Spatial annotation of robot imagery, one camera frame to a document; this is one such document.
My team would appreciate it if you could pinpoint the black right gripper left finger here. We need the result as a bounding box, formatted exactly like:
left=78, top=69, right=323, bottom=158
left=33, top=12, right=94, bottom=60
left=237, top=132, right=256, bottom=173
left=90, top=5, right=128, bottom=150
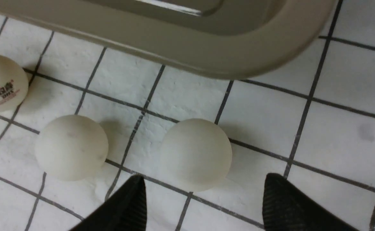
left=71, top=175, right=147, bottom=231

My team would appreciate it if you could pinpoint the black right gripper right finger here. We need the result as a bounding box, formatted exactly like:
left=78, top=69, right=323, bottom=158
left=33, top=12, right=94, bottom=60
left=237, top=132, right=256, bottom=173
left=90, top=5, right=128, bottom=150
left=262, top=173, right=357, bottom=231

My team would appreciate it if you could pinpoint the white ping-pong ball with logo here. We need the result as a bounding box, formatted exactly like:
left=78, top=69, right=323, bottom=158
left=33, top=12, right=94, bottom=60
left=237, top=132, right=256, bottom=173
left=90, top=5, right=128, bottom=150
left=0, top=55, right=29, bottom=112

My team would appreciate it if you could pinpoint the white black-grid tablecloth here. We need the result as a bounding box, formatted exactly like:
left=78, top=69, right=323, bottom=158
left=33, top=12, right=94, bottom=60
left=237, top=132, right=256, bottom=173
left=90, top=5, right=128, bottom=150
left=0, top=0, right=375, bottom=231

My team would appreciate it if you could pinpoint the olive green plastic bin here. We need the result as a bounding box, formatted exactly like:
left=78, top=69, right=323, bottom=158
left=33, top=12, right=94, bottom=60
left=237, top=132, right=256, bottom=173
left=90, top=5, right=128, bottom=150
left=0, top=0, right=335, bottom=80

